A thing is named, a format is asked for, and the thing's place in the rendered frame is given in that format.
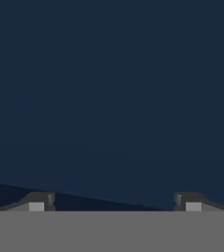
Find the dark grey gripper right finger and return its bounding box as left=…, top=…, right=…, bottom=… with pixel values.
left=173, top=191, right=224, bottom=213

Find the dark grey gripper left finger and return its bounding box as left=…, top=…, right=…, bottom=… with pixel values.
left=0, top=191, right=56, bottom=213

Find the dark blue cupboard front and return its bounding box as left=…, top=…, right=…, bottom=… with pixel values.
left=0, top=0, right=224, bottom=212

